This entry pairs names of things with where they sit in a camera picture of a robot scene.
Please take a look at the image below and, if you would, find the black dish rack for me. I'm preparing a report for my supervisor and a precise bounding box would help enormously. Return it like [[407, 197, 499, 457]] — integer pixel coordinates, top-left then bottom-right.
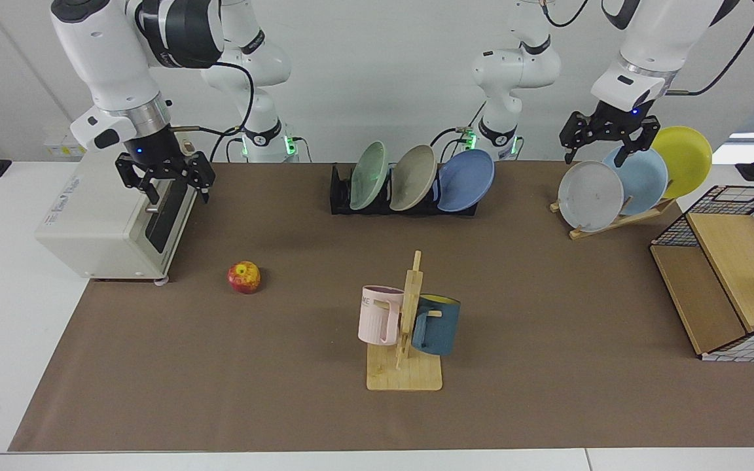
[[330, 164, 480, 217]]

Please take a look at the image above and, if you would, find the yellow plate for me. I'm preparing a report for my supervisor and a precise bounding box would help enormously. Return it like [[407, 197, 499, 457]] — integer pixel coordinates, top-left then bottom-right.
[[651, 126, 713, 200]]

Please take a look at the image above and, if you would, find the pink cup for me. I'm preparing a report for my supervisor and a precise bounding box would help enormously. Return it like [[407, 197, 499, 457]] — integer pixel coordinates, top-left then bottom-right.
[[358, 285, 405, 345]]

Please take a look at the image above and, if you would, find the dark blue cup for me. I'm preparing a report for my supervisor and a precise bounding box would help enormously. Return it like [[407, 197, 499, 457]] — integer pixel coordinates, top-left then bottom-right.
[[411, 294, 461, 357]]

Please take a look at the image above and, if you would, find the wire basket with wooden floor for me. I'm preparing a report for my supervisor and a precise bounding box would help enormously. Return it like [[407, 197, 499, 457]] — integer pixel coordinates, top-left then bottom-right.
[[650, 185, 754, 362]]

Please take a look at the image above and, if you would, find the wooden cup stand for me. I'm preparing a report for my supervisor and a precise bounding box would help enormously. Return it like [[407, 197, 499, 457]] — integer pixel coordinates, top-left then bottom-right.
[[367, 251, 444, 392]]

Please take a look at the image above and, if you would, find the pale toaster oven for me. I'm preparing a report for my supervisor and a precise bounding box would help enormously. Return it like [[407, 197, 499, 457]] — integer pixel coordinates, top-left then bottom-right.
[[35, 139, 198, 286]]

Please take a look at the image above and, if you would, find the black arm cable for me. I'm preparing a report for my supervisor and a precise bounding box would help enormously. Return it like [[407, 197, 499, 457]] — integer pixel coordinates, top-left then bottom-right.
[[171, 61, 257, 164], [543, 0, 754, 97]]

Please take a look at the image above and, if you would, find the beige plate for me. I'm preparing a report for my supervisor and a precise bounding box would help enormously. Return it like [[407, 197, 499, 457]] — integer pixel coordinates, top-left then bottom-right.
[[389, 145, 439, 212]]

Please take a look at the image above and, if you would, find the wooden plate rack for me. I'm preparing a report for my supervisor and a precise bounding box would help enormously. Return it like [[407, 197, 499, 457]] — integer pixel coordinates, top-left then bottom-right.
[[550, 196, 679, 240]]

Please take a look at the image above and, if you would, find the white wall socket box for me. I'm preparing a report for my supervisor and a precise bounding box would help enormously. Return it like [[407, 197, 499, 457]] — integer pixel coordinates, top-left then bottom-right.
[[43, 134, 84, 158]]

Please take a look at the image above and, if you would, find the red yellow apple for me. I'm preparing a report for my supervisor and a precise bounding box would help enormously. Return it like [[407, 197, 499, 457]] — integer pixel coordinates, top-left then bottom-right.
[[227, 260, 262, 294]]

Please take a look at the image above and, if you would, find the light blue plate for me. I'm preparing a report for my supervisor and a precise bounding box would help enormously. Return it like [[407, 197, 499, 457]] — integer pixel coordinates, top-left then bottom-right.
[[603, 145, 669, 217]]

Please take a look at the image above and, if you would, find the brown table cloth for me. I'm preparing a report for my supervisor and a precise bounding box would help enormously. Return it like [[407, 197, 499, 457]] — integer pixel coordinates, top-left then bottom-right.
[[8, 160, 754, 452]]

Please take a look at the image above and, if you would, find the pale green plate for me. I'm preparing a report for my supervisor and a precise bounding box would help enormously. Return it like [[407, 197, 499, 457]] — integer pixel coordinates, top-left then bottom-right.
[[350, 141, 391, 211]]

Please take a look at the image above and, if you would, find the black base cable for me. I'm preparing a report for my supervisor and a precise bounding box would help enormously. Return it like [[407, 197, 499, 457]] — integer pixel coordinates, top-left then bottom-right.
[[429, 100, 488, 164]]

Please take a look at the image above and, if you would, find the grey plate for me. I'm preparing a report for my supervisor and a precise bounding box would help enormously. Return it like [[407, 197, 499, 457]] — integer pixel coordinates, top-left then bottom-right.
[[558, 161, 624, 233]]

